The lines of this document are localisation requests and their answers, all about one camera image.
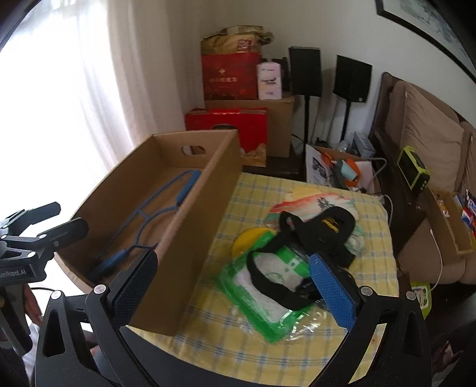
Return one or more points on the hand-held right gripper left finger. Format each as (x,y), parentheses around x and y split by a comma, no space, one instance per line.
(130,294)

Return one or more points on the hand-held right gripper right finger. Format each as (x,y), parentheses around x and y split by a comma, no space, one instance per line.
(333,294)

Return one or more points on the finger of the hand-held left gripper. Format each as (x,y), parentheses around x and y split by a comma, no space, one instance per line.
(37,214)
(68,230)

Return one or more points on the black yellow foot-shaped card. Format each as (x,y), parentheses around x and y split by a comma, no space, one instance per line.
(327,227)

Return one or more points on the green plastic packet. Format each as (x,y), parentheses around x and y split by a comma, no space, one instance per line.
(260,320)

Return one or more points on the yellow plaid tablecloth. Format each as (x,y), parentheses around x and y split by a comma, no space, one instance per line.
(372,242)

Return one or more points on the green white packet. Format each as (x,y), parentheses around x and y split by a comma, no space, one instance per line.
(422,296)

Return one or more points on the brown sofa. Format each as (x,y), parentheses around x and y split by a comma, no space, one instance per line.
(420,238)

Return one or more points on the blue clothes hanger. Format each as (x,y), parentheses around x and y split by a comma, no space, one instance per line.
(187,188)

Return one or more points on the cardboard snack box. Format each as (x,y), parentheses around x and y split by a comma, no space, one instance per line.
(444,227)

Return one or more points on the green black power station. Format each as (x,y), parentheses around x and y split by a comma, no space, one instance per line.
(412,169)

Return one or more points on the white curtain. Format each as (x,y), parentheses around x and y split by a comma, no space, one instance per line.
(93,74)

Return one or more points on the small clear box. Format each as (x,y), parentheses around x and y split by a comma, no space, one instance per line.
(363,145)

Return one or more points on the pile of snack packets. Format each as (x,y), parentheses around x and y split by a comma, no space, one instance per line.
(466,210)

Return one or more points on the black speaker stand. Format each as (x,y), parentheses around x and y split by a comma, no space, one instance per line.
(307,119)
(345,119)

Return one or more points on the large closed cardboard box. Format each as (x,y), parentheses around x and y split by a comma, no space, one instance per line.
(280,126)

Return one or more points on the beige sofa cushion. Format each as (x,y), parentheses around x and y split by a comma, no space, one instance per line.
(435,137)

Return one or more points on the bright red gift box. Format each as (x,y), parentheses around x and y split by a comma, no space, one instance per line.
(223,119)

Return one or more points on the black speaker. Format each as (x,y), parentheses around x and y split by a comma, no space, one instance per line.
(352,80)
(305,70)

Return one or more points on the small white box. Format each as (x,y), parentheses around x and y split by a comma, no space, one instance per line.
(269,82)

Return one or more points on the dark red gift box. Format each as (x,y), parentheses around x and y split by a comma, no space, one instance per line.
(230,76)

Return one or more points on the brown paper bag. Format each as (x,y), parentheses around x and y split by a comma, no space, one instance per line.
(234,39)

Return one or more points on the framed painting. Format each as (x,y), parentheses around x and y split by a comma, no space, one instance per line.
(427,18)

